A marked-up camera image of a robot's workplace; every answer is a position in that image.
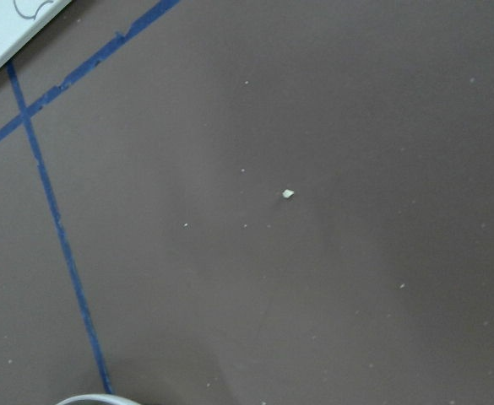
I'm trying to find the cream bear serving tray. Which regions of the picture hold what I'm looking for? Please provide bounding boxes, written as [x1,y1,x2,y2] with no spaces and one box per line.
[0,0,71,68]

